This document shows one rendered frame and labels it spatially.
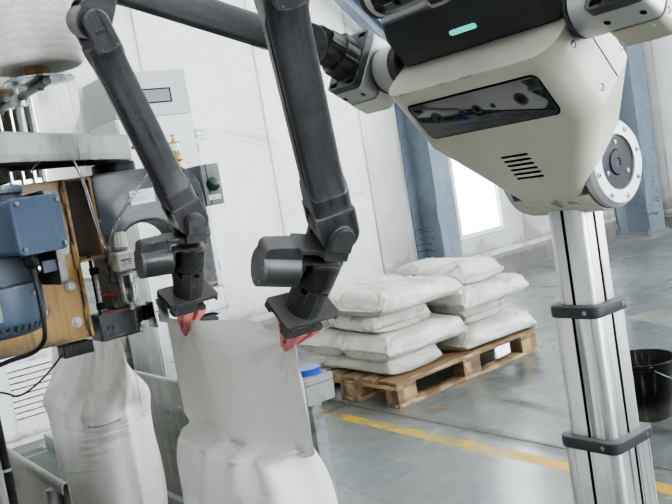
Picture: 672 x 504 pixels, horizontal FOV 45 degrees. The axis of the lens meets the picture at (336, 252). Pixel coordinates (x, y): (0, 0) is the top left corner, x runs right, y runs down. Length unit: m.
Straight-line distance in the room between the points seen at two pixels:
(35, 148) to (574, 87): 0.89
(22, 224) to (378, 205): 6.12
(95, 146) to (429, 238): 6.13
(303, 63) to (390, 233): 6.42
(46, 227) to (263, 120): 5.39
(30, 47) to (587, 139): 0.93
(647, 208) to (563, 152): 8.40
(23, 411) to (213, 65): 3.23
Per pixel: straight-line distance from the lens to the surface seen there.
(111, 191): 1.68
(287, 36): 0.99
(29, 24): 1.48
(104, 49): 1.38
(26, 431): 4.53
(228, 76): 6.60
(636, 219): 10.06
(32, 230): 1.36
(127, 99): 1.43
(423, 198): 7.57
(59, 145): 1.54
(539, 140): 1.40
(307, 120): 1.04
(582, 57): 1.32
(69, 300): 1.65
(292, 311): 1.21
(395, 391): 4.32
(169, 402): 2.55
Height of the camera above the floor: 1.25
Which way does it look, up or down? 5 degrees down
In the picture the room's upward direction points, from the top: 10 degrees counter-clockwise
